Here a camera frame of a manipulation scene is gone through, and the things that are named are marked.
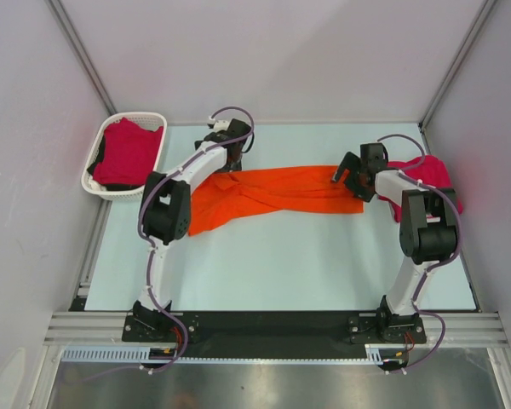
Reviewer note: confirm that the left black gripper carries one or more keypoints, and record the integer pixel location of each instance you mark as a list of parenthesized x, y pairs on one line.
[(230, 168)]

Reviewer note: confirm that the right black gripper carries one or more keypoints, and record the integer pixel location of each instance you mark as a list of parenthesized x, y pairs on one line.
[(353, 162)]

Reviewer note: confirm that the orange t shirt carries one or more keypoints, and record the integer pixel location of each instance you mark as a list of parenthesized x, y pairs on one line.
[(224, 197)]

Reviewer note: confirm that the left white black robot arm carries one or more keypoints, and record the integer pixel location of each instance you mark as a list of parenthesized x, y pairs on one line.
[(166, 211)]

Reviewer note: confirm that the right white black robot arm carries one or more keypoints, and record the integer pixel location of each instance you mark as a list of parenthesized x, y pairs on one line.
[(429, 229)]

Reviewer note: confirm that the folded magenta t shirt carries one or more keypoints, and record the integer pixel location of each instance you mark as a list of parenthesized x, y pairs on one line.
[(432, 171)]

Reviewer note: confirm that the magenta shirt in basket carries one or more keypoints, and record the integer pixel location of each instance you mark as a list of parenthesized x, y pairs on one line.
[(126, 156)]

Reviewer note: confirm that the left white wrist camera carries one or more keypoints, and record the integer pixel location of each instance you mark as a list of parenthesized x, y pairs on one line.
[(218, 124)]

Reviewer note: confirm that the white slotted cable duct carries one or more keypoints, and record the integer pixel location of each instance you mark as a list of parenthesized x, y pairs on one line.
[(160, 356)]

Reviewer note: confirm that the right aluminium corner post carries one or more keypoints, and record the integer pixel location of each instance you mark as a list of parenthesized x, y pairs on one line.
[(469, 40)]

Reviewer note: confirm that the aluminium corner post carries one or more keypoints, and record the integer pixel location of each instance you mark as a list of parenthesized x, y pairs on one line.
[(469, 40), (75, 42)]

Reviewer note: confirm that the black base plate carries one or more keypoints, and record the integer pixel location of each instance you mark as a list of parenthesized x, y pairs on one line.
[(278, 335)]

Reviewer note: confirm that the left aluminium corner post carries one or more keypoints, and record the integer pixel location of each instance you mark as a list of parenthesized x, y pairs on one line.
[(75, 42)]

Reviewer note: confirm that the aluminium frame rail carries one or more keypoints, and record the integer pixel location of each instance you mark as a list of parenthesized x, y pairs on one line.
[(460, 330)]

